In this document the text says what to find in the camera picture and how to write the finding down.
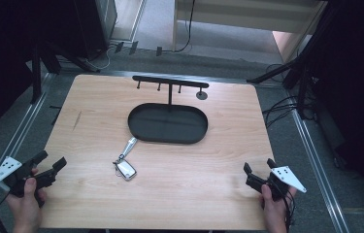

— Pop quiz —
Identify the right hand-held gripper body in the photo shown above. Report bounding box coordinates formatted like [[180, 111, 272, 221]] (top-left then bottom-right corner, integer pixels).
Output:
[[245, 166, 308, 202]]

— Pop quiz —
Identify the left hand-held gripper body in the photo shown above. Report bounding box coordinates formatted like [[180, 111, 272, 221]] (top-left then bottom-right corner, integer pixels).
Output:
[[0, 156, 57, 208]]

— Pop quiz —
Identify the silver car key with strap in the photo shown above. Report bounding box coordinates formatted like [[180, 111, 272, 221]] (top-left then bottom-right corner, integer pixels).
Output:
[[113, 136, 139, 182]]

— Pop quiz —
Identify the black key stand with tray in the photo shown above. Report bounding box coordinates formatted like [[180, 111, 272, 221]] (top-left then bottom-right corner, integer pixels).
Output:
[[127, 75, 211, 146]]

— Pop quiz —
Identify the person's left hand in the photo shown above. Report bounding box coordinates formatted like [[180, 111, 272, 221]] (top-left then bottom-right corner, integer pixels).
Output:
[[5, 168, 48, 233]]

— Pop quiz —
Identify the person's right hand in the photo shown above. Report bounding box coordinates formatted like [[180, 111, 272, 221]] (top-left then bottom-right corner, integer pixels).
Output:
[[259, 183, 298, 233]]

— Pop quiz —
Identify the black metal stand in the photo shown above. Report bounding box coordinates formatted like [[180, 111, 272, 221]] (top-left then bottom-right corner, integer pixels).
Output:
[[28, 38, 102, 105], [246, 6, 336, 120]]

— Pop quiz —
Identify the dark computer case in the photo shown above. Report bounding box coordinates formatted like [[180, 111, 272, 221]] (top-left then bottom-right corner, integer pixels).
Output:
[[72, 0, 119, 59]]

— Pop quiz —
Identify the white shelf unit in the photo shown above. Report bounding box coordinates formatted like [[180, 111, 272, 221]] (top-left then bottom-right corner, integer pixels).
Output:
[[171, 0, 329, 64]]

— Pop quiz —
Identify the aluminium floor rail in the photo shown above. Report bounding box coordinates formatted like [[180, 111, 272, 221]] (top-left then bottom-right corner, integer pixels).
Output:
[[0, 73, 56, 224], [288, 96, 351, 233]]

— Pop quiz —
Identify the bundle of black floor cables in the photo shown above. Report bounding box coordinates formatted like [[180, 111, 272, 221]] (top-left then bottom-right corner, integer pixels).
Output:
[[262, 63, 319, 129]]

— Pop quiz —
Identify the white cable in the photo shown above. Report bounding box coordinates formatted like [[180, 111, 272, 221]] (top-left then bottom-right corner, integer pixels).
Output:
[[83, 47, 116, 71]]

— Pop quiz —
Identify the hanging black cable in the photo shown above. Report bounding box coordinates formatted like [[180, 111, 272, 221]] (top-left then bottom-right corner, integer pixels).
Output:
[[163, 0, 197, 54]]

